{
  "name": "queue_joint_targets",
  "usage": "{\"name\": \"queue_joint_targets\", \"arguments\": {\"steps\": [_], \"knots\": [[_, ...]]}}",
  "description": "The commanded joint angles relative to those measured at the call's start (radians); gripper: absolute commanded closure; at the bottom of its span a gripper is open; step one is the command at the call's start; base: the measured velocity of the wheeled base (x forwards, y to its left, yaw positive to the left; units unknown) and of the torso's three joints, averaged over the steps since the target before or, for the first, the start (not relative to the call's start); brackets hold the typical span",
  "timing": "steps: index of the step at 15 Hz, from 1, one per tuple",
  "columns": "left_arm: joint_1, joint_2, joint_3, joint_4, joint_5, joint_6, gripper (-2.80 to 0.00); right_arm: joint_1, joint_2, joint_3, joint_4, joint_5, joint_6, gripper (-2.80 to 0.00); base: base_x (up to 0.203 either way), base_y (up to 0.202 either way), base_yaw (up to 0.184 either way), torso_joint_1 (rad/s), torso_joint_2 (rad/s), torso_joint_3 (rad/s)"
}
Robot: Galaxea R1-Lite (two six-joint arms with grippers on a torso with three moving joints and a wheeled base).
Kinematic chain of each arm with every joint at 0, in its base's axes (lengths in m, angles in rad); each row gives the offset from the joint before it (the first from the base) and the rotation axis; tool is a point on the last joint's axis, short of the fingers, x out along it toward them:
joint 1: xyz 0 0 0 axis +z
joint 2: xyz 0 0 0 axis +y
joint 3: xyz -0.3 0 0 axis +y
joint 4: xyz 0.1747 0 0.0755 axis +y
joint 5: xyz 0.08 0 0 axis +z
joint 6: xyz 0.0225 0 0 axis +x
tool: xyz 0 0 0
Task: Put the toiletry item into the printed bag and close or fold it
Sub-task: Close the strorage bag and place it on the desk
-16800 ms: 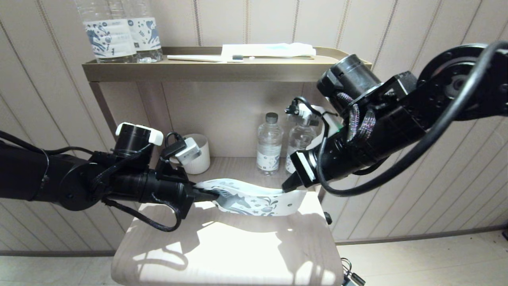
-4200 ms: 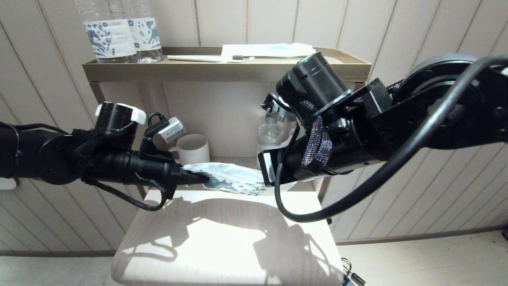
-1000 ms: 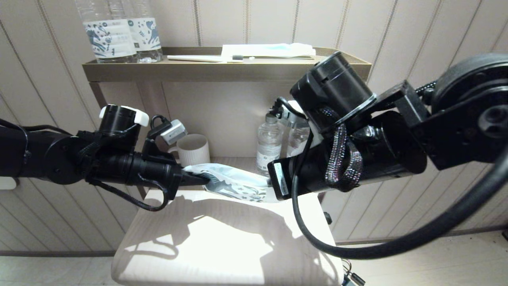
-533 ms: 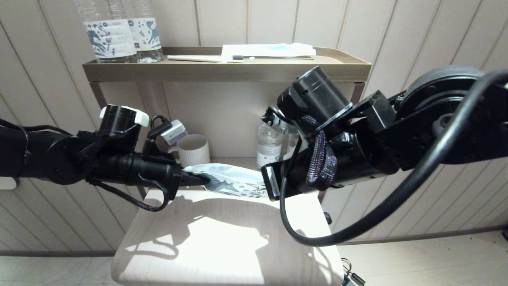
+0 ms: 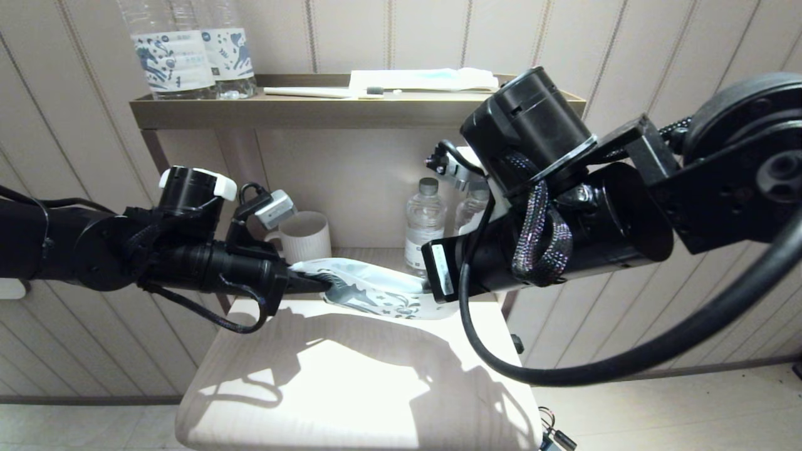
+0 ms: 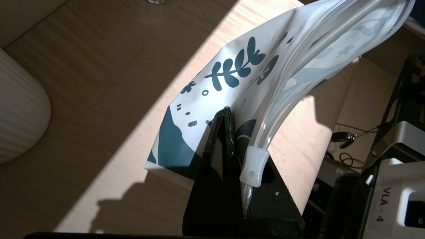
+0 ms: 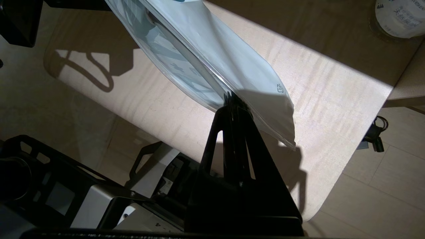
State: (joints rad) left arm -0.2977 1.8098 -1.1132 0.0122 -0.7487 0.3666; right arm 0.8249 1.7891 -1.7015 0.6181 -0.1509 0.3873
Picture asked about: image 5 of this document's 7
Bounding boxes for white blue horse pouch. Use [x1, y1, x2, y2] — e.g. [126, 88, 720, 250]
[289, 257, 461, 320]

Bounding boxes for white ribbed mug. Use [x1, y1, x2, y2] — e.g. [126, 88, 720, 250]
[264, 211, 333, 264]

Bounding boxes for small clear water bottle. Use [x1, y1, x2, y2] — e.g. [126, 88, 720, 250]
[405, 177, 448, 273]
[454, 188, 492, 236]

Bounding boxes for brown open shelf cabinet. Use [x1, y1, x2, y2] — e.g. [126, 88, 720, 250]
[130, 74, 587, 314]

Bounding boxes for white toothbrush dark bristles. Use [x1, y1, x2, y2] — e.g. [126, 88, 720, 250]
[263, 86, 403, 101]

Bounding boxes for large water bottle horse label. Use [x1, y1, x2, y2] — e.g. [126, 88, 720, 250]
[118, 0, 219, 101]
[194, 0, 258, 100]

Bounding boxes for white blue packet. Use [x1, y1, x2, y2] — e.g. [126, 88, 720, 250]
[348, 68, 500, 93]

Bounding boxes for braided black left arm cable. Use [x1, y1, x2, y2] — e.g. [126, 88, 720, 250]
[122, 210, 270, 334]

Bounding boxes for braided black arm cable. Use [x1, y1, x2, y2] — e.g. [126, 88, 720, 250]
[122, 210, 270, 334]
[501, 150, 574, 288]

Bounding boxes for braided black right arm cable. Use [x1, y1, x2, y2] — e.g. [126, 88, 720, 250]
[501, 150, 574, 288]

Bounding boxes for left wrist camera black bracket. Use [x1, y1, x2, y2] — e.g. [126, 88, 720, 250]
[226, 182, 298, 261]

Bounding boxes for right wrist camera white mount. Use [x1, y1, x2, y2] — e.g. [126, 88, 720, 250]
[426, 141, 511, 236]

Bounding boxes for left camera smooth black cable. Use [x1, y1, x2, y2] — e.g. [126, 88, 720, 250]
[0, 182, 267, 217]

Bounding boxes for black connector with wires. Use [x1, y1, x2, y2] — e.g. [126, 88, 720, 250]
[538, 407, 578, 451]

